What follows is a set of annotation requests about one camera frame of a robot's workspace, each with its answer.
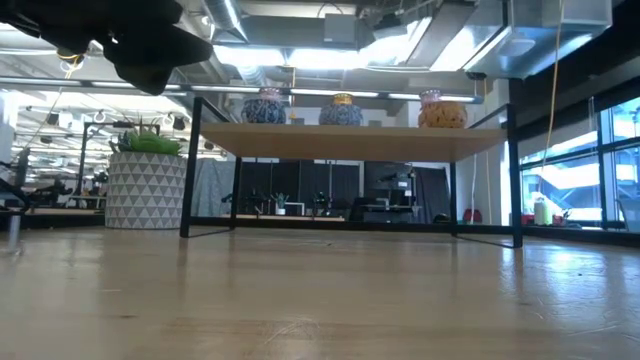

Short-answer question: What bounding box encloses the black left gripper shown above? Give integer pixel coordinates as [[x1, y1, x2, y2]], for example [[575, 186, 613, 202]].
[[39, 0, 214, 97]]

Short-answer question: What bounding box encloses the blue patterned candle tin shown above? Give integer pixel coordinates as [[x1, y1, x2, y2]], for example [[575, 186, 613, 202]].
[[240, 98, 288, 125], [318, 103, 364, 127]]

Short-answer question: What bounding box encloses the orange patterned candle tin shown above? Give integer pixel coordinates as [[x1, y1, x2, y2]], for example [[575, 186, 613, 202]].
[[417, 100, 469, 129]]

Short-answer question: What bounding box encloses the potted plant triangle patterned pot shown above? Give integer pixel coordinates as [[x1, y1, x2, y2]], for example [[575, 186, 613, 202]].
[[104, 117, 188, 230]]

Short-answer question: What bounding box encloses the grey cloth cover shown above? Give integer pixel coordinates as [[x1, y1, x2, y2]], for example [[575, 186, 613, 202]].
[[191, 158, 237, 218]]

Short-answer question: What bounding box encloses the long ceiling light bar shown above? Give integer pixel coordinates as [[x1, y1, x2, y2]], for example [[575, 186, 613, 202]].
[[0, 74, 485, 105]]

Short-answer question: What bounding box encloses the grey ceiling box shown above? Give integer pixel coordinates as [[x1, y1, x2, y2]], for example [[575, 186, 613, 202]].
[[323, 13, 358, 44]]

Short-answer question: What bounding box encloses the black curtain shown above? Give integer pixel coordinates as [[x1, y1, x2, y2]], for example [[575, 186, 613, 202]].
[[238, 159, 454, 224]]

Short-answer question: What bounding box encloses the black background monitor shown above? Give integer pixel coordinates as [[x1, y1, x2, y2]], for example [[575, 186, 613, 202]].
[[363, 162, 417, 197]]

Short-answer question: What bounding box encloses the white plastic jug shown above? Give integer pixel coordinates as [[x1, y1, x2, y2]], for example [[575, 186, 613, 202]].
[[532, 197, 554, 227]]

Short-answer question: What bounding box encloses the large window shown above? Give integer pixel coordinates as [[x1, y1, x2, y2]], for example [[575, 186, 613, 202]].
[[519, 94, 640, 231]]

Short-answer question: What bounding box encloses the round silver air duct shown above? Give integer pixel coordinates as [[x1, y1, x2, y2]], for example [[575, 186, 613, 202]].
[[202, 0, 251, 45]]

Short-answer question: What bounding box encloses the slanted yellow cable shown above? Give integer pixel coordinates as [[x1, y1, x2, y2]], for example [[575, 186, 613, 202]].
[[22, 47, 86, 151]]

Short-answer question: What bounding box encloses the small wooden shelf black frame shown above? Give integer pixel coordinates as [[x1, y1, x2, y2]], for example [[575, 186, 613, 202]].
[[179, 97, 524, 250]]

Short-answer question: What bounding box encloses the silver metal post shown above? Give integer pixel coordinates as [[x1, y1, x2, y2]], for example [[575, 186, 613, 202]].
[[5, 213, 23, 255]]

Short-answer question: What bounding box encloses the black table edge rail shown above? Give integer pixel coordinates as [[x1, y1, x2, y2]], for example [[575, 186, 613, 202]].
[[0, 212, 640, 249]]

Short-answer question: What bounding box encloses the large silver air duct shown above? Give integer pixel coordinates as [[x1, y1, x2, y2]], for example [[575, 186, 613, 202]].
[[462, 0, 614, 80]]

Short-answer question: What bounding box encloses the hanging yellow cable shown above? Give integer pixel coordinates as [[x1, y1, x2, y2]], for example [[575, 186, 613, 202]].
[[539, 0, 565, 201]]

